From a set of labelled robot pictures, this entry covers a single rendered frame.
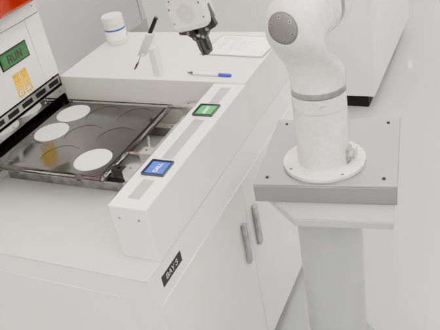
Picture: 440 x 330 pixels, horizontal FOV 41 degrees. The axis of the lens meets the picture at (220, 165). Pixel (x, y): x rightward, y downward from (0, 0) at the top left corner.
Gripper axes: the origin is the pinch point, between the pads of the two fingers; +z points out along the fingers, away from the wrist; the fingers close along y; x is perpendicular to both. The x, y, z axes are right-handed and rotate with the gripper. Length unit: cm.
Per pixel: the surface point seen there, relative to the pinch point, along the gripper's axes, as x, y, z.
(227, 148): -6.5, -1.0, 25.5
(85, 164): -24.6, -30.5, 15.4
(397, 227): 73, 9, 116
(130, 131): -8.0, -27.1, 16.3
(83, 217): -35, -28, 24
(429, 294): 39, 25, 119
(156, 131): 3.0, -27.9, 22.7
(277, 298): 8, -15, 93
